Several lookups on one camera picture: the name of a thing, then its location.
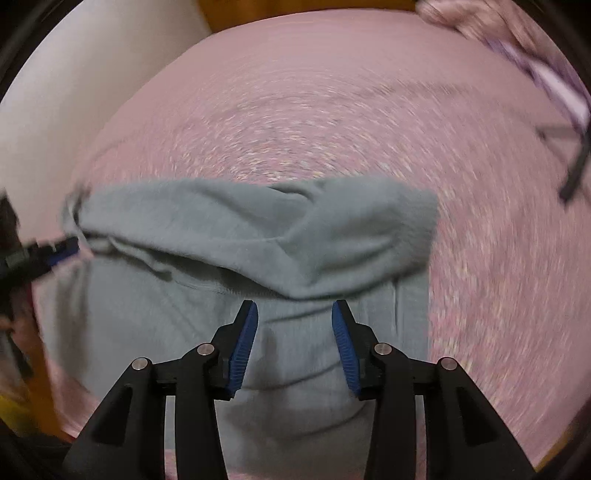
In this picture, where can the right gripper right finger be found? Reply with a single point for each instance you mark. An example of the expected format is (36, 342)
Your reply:
(466, 437)

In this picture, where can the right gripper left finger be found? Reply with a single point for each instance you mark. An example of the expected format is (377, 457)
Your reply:
(124, 437)

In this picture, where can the purple white cloth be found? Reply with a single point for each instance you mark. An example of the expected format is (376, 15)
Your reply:
(561, 84)

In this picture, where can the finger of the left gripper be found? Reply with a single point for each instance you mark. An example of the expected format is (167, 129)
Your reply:
(62, 250)

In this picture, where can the pink floral bed sheet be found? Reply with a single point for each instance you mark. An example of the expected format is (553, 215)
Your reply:
(386, 95)

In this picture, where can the pink quilted jacket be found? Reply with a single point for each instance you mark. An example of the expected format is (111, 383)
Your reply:
(492, 20)

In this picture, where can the wooden wardrobe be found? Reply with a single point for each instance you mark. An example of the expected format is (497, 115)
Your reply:
(225, 14)

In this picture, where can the black clothes hanger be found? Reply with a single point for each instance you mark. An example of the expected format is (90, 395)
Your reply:
(576, 168)

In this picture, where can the grey-blue fleece pants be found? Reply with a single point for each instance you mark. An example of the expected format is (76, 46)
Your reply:
(171, 261)

